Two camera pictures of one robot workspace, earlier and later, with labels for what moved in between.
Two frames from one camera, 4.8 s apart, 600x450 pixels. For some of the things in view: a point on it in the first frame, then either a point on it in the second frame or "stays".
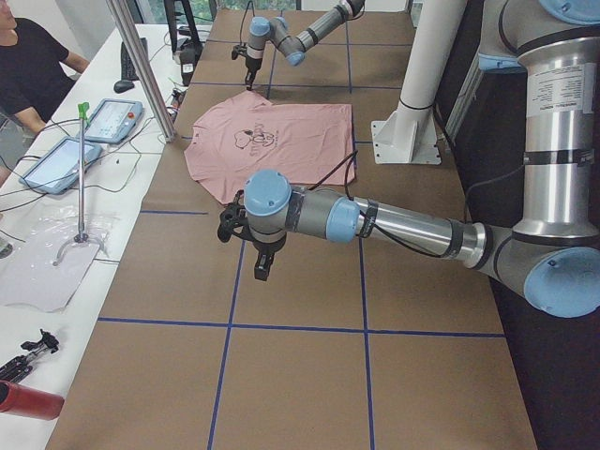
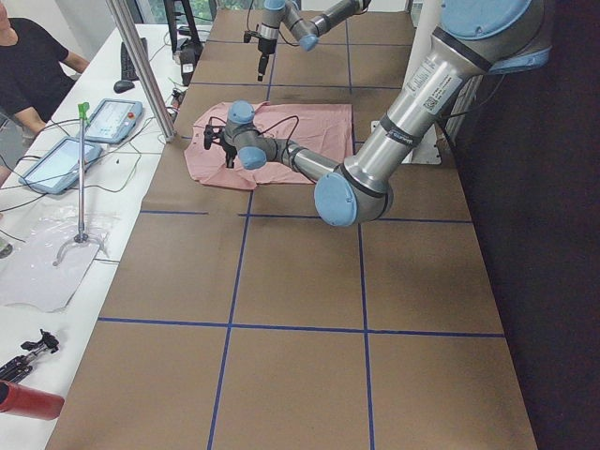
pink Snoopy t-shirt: [301, 142] stays
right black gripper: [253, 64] -> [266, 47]
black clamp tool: [22, 365] stays
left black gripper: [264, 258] -> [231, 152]
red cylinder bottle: [26, 402] stays
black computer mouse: [123, 85] stays
